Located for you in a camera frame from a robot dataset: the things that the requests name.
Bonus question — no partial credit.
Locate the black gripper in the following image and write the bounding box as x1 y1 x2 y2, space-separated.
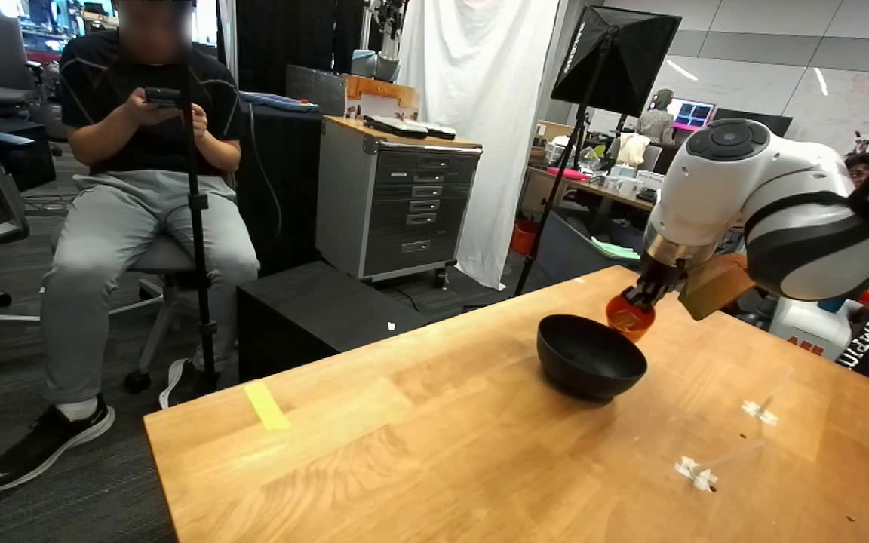
624 248 695 306

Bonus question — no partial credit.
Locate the orange plastic cup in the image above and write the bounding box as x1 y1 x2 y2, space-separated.
606 285 654 339

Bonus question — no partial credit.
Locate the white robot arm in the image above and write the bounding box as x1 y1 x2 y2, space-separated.
624 117 869 303

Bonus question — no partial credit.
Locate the black bowl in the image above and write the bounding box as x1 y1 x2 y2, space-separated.
537 313 650 403

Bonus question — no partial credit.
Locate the black softbox light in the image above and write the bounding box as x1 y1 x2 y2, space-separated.
510 3 685 299

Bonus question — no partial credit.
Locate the grey drawer cabinet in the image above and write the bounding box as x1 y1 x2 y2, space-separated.
317 115 483 283

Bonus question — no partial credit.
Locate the white hanging curtain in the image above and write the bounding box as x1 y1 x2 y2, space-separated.
397 0 557 285

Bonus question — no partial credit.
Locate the orange white tray on cabinet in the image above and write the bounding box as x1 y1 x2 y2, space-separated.
341 74 457 139

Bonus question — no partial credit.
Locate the black cloth covered box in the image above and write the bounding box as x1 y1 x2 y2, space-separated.
239 90 322 275

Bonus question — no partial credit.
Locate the yellow tape strip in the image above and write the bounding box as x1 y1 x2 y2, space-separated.
243 381 286 431

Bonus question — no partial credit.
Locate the black light stand pole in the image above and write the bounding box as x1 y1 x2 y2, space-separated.
182 42 216 394

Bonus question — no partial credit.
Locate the seated person in black shirt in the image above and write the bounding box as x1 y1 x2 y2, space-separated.
0 0 261 491

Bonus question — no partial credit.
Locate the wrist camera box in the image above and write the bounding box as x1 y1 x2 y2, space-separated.
679 253 755 318

